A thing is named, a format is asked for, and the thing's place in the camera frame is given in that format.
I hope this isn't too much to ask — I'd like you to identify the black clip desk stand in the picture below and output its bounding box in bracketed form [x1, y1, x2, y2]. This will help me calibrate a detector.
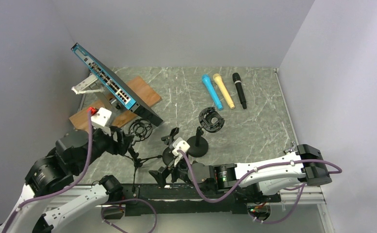
[161, 127, 182, 168]

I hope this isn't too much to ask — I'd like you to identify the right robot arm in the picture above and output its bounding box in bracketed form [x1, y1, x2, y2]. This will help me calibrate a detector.
[149, 144, 332, 201]

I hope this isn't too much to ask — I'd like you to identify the blue microphone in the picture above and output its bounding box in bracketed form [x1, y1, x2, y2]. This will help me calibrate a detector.
[201, 74, 223, 110]

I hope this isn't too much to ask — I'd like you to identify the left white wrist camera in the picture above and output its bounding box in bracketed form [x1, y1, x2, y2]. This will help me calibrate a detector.
[89, 107, 113, 136]

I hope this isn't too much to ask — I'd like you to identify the black microphone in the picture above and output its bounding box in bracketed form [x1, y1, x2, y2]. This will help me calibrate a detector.
[232, 73, 247, 109]

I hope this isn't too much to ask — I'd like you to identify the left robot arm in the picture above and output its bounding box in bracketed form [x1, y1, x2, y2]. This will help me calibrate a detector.
[0, 127, 133, 233]

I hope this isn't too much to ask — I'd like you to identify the black shock mount desk stand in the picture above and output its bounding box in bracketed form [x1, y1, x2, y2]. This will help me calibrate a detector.
[187, 107, 225, 158]

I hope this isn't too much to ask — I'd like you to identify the white chrome faucet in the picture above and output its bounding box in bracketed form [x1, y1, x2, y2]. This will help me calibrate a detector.
[283, 141, 299, 155]

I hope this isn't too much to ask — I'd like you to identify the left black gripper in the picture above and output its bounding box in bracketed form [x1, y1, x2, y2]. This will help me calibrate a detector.
[74, 124, 135, 173]

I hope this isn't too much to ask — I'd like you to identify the black base frame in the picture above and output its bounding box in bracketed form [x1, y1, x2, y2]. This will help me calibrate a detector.
[115, 183, 299, 216]

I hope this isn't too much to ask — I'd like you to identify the wooden board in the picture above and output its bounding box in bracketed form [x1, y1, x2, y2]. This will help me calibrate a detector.
[69, 76, 162, 132]

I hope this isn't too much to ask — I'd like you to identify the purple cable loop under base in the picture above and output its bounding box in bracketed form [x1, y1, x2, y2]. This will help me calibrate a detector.
[100, 199, 158, 233]

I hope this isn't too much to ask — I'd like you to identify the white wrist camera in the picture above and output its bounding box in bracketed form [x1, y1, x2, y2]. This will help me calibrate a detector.
[89, 107, 113, 136]
[171, 137, 190, 167]

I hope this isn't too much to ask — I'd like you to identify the metal switch support bracket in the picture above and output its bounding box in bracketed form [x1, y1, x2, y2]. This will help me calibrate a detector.
[71, 73, 119, 111]

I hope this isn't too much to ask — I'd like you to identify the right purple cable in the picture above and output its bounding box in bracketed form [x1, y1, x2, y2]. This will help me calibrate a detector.
[175, 149, 343, 225]

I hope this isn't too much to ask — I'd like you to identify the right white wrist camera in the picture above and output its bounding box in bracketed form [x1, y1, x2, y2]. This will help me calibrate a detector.
[171, 137, 190, 167]

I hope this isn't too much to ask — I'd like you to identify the gold microphone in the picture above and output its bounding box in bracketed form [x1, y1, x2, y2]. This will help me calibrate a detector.
[213, 73, 235, 109]

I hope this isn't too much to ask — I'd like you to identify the black tripod shock mount stand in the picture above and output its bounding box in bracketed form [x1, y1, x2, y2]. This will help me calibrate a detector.
[125, 118, 163, 196]

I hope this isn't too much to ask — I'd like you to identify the blue network switch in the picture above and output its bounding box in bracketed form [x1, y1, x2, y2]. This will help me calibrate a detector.
[71, 43, 163, 126]

